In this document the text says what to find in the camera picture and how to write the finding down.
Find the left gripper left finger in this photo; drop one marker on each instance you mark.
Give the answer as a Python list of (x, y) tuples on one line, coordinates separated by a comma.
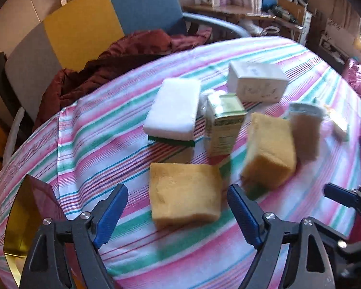
[(47, 266)]

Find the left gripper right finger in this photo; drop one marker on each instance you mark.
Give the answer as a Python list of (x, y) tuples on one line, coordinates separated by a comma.
[(307, 263)]

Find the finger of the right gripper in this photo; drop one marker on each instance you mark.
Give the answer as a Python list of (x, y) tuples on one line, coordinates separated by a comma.
[(348, 198)]

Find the cracker snack packet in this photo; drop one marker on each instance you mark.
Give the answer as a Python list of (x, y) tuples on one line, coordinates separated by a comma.
[(340, 124)]

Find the yellow sponge block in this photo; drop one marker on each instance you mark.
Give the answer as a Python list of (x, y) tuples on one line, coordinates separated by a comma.
[(270, 158), (184, 193)]

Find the small green carton box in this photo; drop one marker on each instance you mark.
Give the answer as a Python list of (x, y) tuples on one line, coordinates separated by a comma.
[(224, 117)]

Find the beige towel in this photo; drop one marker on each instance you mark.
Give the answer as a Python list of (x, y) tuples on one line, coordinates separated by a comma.
[(306, 121)]

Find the white green scrub sponge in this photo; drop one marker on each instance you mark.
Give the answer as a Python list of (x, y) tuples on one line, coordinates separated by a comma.
[(172, 116)]

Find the white cardboard box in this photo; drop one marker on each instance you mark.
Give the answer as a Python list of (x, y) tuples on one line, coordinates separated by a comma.
[(256, 82)]

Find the plastic white ball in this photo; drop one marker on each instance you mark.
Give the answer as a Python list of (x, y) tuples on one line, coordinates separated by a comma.
[(204, 95)]

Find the gold metal tray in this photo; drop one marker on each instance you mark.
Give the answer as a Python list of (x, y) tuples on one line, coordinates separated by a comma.
[(34, 201)]

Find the striped bed sheet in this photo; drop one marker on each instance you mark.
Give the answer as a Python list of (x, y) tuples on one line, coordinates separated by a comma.
[(94, 144)]

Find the dark red blanket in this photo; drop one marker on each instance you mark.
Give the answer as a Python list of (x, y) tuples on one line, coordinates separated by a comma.
[(127, 54)]

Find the grey yellow blue chair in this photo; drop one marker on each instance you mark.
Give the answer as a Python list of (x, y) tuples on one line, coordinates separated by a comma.
[(75, 34)]

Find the white shelf unit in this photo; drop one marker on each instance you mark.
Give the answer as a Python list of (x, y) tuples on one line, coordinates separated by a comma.
[(303, 36)]

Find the wooden desk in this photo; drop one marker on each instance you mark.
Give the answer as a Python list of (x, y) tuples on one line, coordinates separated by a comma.
[(236, 13)]

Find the blue bag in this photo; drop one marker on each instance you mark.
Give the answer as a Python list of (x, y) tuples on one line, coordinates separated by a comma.
[(268, 4)]

